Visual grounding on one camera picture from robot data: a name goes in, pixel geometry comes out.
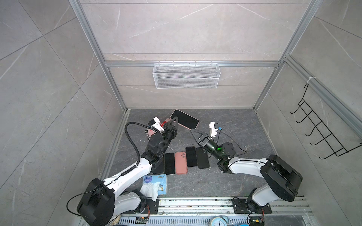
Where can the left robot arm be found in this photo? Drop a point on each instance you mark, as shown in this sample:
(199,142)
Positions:
(104,199)

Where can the pink phone case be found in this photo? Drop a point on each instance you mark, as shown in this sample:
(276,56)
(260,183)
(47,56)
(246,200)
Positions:
(181,163)

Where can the blue round clock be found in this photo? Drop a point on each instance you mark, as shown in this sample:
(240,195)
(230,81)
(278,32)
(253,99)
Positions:
(219,221)

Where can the black phone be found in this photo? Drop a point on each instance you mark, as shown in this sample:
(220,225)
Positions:
(191,156)

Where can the black phone case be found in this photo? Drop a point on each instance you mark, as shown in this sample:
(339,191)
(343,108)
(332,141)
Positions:
(202,158)
(160,168)

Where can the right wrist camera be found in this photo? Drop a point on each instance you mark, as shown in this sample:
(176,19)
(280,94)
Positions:
(214,129)

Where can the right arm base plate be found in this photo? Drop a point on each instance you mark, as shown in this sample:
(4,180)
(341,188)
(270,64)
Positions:
(243,206)

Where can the white wire basket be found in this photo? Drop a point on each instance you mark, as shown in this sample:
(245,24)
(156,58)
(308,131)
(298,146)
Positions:
(186,75)

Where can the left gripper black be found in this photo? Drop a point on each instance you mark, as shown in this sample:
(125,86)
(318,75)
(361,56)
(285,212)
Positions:
(171,131)

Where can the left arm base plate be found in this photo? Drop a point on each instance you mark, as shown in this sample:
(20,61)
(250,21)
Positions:
(147,206)

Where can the pink pig plush toy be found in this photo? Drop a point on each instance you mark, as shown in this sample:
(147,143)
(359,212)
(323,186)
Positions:
(153,130)

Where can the blue tissue pack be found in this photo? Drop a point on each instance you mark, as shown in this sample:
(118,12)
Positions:
(154,185)

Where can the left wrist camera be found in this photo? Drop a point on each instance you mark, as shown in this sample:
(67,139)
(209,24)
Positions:
(155,125)

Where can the aluminium mounting rail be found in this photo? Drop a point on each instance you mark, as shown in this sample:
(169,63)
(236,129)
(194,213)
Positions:
(222,206)

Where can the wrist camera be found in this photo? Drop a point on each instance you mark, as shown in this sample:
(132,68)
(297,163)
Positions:
(214,129)
(155,125)

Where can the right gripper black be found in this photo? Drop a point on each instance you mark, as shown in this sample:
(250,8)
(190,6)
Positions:
(203,143)

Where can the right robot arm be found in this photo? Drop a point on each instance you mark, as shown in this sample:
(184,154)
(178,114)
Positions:
(282,181)

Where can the black wire hook rack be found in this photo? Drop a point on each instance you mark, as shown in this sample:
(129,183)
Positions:
(321,127)

